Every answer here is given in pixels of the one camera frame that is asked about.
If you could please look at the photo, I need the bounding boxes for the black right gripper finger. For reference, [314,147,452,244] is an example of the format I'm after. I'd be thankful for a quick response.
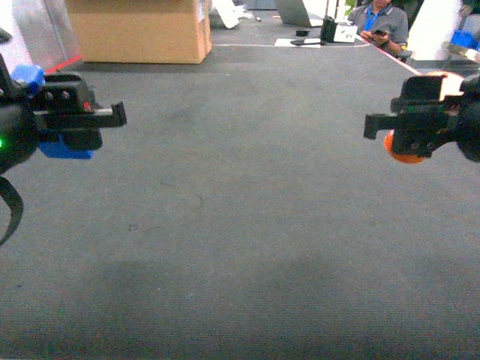
[363,113,396,140]

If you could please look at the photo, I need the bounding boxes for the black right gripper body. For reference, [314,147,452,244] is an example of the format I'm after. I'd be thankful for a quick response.
[389,74,466,158]

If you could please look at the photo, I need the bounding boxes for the seated person in grey shirt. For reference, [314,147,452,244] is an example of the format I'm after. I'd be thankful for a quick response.
[347,0,408,56]

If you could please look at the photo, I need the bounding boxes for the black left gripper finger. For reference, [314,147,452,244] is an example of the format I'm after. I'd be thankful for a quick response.
[95,101,127,128]

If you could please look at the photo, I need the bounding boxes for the orange cylindrical cap 4680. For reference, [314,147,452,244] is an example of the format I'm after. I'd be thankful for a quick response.
[383,70,466,165]

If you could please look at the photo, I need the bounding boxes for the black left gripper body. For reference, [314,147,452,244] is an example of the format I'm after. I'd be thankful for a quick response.
[31,73,103,151]

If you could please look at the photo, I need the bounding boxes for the blue bins on far shelf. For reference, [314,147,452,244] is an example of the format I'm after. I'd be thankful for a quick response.
[450,30,479,50]

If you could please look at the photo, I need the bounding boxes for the large cardboard box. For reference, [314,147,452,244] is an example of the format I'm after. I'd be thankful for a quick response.
[65,0,212,65]

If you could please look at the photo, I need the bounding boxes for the black and white device box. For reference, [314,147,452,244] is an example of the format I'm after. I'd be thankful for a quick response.
[319,16,358,44]

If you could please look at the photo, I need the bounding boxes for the blue block part with knob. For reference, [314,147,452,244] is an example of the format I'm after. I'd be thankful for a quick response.
[11,65,95,160]

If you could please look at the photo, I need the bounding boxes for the white paper sheet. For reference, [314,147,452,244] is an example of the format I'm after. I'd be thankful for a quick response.
[274,38,322,48]

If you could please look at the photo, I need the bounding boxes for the black round small object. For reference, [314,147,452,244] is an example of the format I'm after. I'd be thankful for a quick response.
[295,29,310,37]

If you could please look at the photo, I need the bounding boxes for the white foam piece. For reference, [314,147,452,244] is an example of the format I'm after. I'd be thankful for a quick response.
[209,0,239,29]

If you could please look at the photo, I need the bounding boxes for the grey laptop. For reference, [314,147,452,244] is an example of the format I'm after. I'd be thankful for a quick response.
[274,0,326,28]

